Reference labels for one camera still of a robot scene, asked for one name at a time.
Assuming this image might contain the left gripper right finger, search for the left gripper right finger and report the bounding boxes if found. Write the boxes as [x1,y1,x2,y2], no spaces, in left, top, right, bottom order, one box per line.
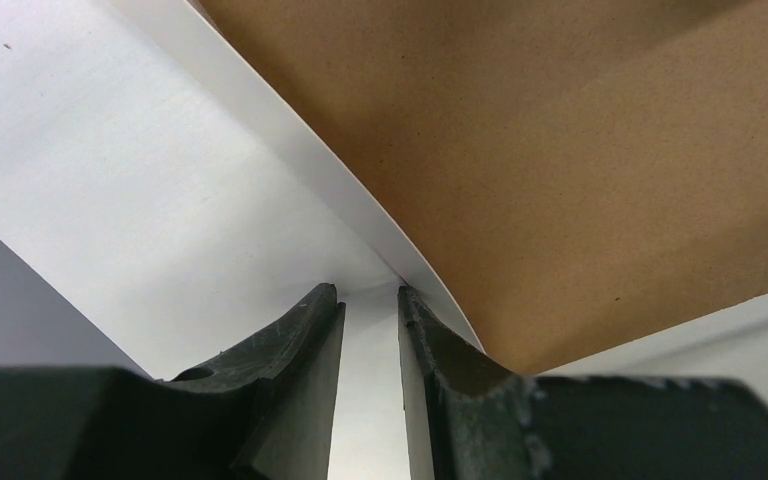
[398,286,768,479]

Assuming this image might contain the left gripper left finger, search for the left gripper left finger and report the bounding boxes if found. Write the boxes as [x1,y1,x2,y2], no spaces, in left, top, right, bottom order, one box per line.
[0,283,345,479]

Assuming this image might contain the white brown backing board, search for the white brown backing board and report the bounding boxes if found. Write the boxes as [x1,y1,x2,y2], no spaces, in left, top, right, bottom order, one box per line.
[204,1,768,373]

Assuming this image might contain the white paper mat border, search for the white paper mat border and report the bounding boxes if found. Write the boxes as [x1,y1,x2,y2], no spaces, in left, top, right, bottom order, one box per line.
[0,1,475,479]

